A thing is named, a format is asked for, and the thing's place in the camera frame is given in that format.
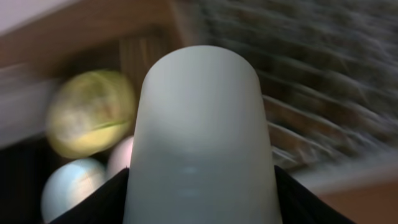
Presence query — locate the white plastic cup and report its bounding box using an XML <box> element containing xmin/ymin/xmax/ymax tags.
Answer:
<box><xmin>123</xmin><ymin>45</ymin><xmax>282</xmax><ymax>224</ymax></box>

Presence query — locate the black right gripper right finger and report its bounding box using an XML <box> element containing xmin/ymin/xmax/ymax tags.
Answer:
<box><xmin>274</xmin><ymin>166</ymin><xmax>354</xmax><ymax>224</ymax></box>

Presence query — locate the grey dishwasher rack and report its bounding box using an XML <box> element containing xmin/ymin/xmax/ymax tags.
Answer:
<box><xmin>192</xmin><ymin>0</ymin><xmax>397</xmax><ymax>192</ymax></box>

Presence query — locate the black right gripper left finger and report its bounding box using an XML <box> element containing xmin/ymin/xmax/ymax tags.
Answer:
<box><xmin>50</xmin><ymin>168</ymin><xmax>129</xmax><ymax>224</ymax></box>

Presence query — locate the light blue bowl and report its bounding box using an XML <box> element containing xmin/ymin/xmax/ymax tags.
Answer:
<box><xmin>40</xmin><ymin>159</ymin><xmax>106</xmax><ymax>223</ymax></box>

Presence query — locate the yellow plate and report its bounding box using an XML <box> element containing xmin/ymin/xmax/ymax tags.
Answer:
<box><xmin>46</xmin><ymin>70</ymin><xmax>136</xmax><ymax>159</ymax></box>

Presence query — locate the white bowl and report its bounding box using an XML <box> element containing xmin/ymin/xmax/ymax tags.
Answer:
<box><xmin>106</xmin><ymin>136</ymin><xmax>134</xmax><ymax>179</ymax></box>

